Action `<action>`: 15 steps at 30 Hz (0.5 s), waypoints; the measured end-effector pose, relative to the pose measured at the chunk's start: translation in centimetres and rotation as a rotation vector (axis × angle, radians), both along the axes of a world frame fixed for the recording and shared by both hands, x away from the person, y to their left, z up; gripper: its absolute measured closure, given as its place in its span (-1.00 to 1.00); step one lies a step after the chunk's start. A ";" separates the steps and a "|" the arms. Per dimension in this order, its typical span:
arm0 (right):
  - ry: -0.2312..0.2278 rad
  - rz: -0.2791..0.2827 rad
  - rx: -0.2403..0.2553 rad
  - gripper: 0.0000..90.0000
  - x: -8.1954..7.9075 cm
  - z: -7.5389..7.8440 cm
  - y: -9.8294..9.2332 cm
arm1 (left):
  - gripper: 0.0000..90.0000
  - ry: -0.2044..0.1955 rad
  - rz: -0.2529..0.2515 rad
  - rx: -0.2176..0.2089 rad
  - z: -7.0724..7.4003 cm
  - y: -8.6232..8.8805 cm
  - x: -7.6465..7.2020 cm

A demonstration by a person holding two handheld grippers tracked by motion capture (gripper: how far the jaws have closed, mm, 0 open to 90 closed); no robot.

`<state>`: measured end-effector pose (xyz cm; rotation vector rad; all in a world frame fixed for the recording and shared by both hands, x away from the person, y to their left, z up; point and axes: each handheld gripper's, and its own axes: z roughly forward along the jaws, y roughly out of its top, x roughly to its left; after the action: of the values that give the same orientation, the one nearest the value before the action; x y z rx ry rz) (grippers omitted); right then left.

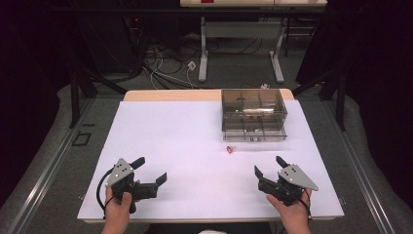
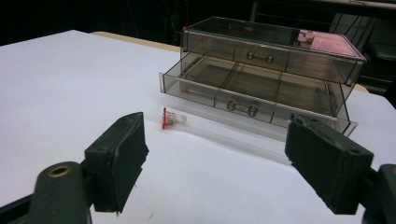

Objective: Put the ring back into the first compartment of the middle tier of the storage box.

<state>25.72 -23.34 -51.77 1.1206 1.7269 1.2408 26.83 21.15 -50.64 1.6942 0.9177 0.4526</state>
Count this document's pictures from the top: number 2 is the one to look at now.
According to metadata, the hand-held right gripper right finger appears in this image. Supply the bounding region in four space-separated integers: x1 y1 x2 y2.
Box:
284 113 375 216

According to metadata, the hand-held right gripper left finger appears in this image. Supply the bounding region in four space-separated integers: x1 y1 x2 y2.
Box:
84 111 150 215

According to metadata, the clear tube with red cap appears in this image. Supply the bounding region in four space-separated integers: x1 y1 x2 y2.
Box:
161 106 293 166

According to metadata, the white table cover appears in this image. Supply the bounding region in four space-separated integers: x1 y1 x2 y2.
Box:
0 29 396 224

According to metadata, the pink paper sheet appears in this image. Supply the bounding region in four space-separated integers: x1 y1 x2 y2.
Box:
297 29 360 58

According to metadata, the dark chair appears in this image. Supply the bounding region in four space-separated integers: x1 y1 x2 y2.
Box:
328 12 396 95

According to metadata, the smoky transparent drawer cabinet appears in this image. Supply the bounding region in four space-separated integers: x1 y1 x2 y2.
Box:
179 16 368 135

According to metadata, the smoky transparent drawer, short handle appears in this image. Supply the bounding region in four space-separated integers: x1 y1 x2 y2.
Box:
182 28 364 86

